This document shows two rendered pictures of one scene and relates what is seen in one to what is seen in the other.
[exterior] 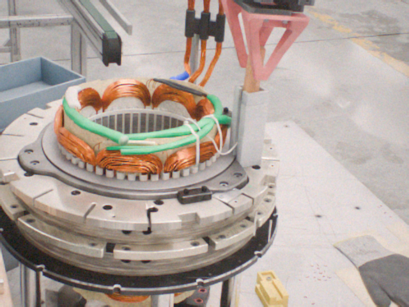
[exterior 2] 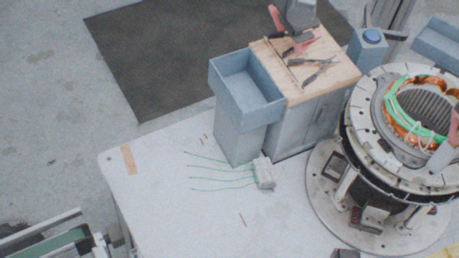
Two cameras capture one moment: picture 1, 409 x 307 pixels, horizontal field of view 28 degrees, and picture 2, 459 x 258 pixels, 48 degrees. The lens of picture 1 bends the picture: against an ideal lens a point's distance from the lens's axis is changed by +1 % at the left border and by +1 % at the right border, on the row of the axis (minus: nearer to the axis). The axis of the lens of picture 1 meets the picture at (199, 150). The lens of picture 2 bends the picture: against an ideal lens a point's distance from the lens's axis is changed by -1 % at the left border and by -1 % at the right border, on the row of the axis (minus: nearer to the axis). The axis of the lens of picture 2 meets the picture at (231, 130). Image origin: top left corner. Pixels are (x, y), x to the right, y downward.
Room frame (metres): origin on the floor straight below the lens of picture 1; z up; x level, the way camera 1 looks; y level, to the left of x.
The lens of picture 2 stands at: (0.28, -0.52, 1.94)
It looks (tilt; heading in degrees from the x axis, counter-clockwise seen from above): 55 degrees down; 77
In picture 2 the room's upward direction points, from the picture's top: 9 degrees clockwise
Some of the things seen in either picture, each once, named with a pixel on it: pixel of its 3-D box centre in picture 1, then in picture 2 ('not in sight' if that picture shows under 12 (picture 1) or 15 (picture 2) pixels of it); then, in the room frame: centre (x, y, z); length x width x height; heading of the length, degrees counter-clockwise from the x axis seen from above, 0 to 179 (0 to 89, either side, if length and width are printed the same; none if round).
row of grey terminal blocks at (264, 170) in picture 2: not in sight; (264, 173); (0.52, 0.12, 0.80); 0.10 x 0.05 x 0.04; 98
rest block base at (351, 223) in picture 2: not in sight; (366, 220); (0.76, -0.04, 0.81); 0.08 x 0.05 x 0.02; 158
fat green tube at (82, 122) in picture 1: (89, 116); (404, 83); (0.77, 0.12, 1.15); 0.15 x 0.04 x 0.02; 26
